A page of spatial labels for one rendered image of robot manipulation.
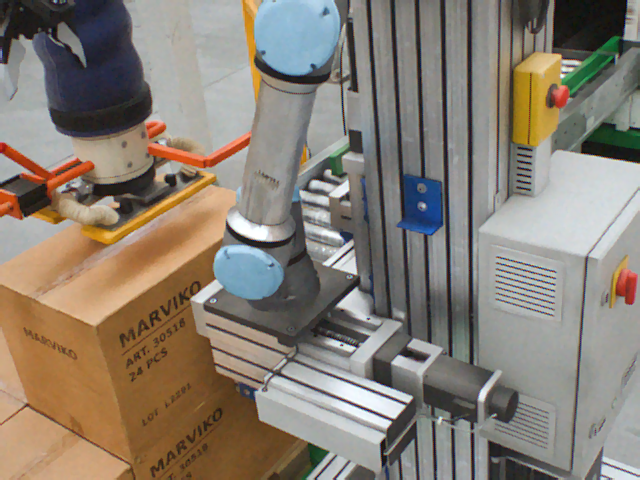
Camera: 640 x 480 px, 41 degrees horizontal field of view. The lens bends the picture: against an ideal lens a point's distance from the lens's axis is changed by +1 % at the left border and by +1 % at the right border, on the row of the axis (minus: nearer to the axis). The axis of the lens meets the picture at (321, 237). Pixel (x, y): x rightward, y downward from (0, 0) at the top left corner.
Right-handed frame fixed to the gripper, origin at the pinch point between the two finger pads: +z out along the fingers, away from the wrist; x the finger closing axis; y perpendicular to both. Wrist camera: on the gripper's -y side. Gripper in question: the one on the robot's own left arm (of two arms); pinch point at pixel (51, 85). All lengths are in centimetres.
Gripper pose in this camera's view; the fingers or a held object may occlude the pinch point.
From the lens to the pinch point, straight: 142.0
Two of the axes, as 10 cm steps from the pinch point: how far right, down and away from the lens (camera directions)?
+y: -8.1, -2.3, 5.4
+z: 0.9, 8.6, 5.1
